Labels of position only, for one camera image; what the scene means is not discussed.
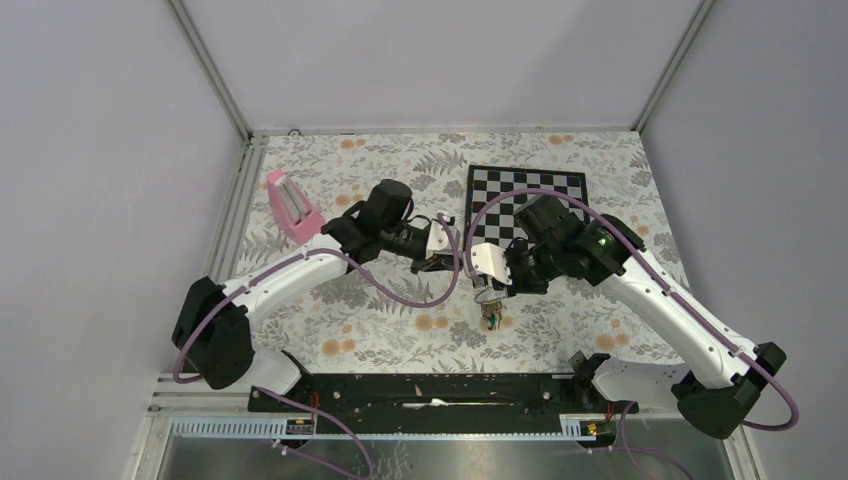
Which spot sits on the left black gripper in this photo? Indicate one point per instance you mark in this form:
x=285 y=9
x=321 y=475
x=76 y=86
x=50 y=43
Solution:
x=437 y=262

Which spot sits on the pink box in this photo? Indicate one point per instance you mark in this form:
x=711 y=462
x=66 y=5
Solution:
x=293 y=213

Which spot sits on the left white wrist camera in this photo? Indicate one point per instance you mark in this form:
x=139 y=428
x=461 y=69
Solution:
x=438 y=242

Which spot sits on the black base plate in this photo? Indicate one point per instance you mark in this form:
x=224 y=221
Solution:
x=440 y=402

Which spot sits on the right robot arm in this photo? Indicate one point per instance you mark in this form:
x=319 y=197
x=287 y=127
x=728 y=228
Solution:
x=721 y=375

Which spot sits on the white cable duct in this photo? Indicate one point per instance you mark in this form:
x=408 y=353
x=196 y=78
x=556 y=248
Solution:
x=304 y=428

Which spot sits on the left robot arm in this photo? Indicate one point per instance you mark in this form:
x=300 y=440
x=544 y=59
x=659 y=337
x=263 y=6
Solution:
x=213 y=333

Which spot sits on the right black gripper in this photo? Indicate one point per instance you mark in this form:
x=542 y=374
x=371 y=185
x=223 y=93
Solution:
x=517 y=285

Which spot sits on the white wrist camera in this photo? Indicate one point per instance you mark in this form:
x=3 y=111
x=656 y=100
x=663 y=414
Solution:
x=438 y=242
x=490 y=260

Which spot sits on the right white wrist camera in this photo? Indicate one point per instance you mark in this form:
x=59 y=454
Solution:
x=490 y=260

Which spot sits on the floral table mat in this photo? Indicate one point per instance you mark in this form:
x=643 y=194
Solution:
x=347 y=325

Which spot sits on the keyring with coloured keys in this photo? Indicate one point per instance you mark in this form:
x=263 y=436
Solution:
x=490 y=301

